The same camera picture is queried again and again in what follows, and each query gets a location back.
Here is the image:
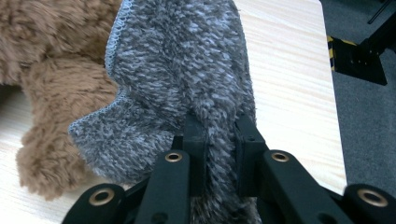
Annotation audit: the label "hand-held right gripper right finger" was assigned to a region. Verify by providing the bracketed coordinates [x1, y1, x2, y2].
[234, 113, 269, 198]

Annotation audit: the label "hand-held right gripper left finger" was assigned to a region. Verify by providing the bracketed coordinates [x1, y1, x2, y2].
[171, 113, 208, 198]

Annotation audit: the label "grey fluffy towel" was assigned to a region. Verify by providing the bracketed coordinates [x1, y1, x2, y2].
[67, 0, 262, 224]

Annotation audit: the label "brown teddy bear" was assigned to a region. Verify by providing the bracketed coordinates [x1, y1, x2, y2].
[0, 0, 125, 202]

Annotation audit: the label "black stand base yellow stripes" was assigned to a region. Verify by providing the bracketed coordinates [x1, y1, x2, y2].
[326, 8, 396, 87]

